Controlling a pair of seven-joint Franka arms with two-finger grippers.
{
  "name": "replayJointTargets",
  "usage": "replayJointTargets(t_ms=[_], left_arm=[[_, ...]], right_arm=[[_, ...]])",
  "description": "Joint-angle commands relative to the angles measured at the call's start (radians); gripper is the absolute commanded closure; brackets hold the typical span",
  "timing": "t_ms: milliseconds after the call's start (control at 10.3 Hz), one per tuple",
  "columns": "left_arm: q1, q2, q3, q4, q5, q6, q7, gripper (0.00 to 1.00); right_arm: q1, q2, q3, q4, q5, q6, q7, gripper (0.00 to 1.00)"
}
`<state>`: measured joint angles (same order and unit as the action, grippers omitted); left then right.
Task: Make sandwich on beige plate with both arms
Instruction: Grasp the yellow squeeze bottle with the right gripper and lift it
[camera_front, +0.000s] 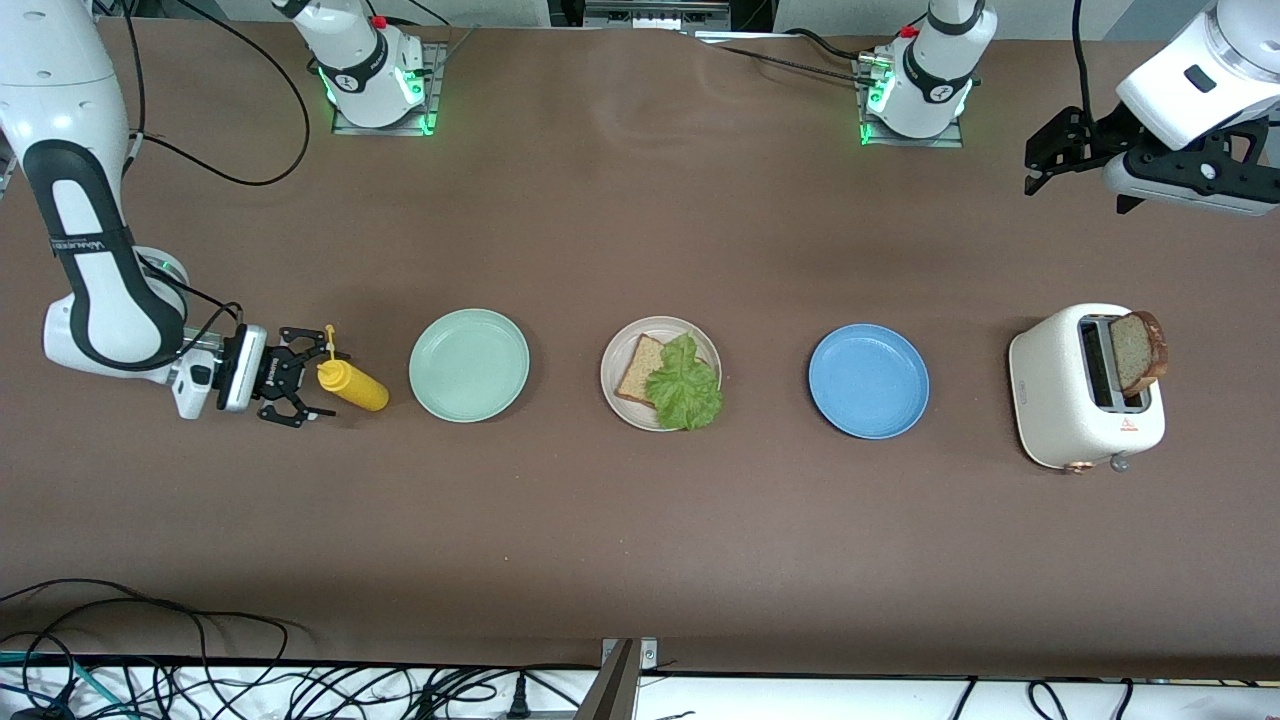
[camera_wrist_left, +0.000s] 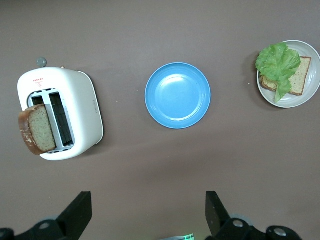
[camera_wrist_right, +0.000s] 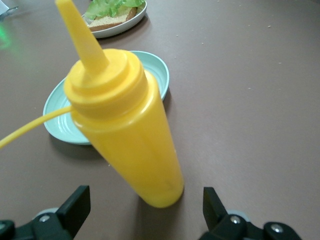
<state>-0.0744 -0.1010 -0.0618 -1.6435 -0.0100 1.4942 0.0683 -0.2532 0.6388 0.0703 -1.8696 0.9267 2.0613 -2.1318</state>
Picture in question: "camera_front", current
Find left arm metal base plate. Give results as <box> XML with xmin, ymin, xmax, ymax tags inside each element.
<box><xmin>853</xmin><ymin>55</ymin><xmax>966</xmax><ymax>149</ymax></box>

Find green lettuce leaf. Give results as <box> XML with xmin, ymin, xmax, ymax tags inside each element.
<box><xmin>645</xmin><ymin>332</ymin><xmax>724</xmax><ymax>432</ymax></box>

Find beige plate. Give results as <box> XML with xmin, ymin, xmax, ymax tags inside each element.
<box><xmin>600</xmin><ymin>316</ymin><xmax>722</xmax><ymax>432</ymax></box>

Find metal table bracket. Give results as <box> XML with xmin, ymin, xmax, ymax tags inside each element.
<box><xmin>575</xmin><ymin>637</ymin><xmax>659</xmax><ymax>720</ymax></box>

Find blue plate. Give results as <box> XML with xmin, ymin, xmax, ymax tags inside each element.
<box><xmin>808</xmin><ymin>323</ymin><xmax>931</xmax><ymax>440</ymax></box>

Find light crust bread slice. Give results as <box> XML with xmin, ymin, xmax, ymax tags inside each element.
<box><xmin>613</xmin><ymin>334</ymin><xmax>669</xmax><ymax>406</ymax></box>

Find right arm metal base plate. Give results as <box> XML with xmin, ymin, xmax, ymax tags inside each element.
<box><xmin>330</xmin><ymin>40</ymin><xmax>448</xmax><ymax>137</ymax></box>

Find teal floor cable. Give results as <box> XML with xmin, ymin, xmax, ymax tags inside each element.
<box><xmin>0</xmin><ymin>650</ymin><xmax>131</xmax><ymax>720</ymax></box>

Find yellow mustard squeeze bottle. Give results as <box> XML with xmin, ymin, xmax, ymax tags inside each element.
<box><xmin>316</xmin><ymin>323</ymin><xmax>390</xmax><ymax>412</ymax></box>

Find black cable to arm base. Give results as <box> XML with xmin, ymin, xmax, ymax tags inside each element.
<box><xmin>695</xmin><ymin>28</ymin><xmax>881</xmax><ymax>91</ymax></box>

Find grey metal device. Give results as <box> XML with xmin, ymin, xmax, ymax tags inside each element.
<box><xmin>580</xmin><ymin>0</ymin><xmax>733</xmax><ymax>33</ymax></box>

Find dark crust bread slice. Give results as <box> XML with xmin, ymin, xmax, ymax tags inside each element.
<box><xmin>1108</xmin><ymin>310</ymin><xmax>1169</xmax><ymax>398</ymax></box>

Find white toaster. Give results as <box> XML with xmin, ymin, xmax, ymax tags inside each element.
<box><xmin>1008</xmin><ymin>303</ymin><xmax>1167</xmax><ymax>473</ymax></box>

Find mint green plate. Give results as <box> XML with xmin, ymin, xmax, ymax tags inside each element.
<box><xmin>408</xmin><ymin>308</ymin><xmax>531</xmax><ymax>424</ymax></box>

